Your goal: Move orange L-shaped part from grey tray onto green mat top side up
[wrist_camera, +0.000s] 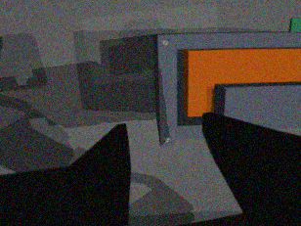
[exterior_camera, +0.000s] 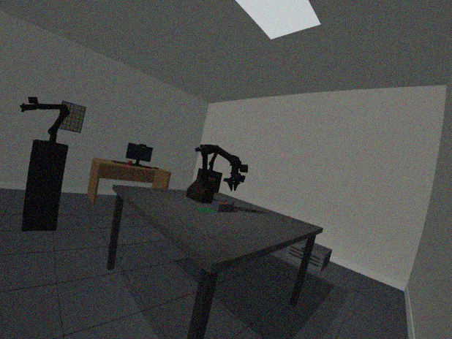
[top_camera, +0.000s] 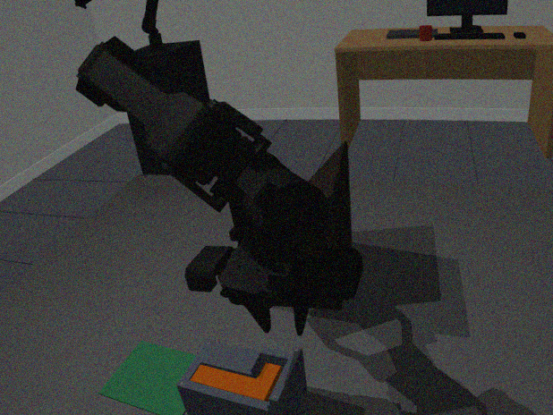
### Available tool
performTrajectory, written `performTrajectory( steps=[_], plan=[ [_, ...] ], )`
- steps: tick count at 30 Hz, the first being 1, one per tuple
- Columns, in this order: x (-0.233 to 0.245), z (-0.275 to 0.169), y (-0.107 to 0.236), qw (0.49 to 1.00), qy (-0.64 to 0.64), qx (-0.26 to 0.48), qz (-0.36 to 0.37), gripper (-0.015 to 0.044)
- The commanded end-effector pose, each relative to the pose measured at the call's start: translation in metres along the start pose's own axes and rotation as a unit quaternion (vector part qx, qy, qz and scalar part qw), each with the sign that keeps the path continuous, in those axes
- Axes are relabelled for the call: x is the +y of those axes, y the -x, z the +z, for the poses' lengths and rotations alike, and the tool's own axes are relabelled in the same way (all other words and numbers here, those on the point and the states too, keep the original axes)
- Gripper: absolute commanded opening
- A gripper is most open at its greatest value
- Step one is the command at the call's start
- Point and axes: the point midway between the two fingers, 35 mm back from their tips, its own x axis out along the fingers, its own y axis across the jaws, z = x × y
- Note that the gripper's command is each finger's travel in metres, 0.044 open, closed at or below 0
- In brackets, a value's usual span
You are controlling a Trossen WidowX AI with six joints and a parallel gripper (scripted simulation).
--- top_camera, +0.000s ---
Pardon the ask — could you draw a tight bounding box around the orange l-shaped part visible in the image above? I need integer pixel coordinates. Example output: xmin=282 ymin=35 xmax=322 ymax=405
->
xmin=190 ymin=362 xmax=282 ymax=402

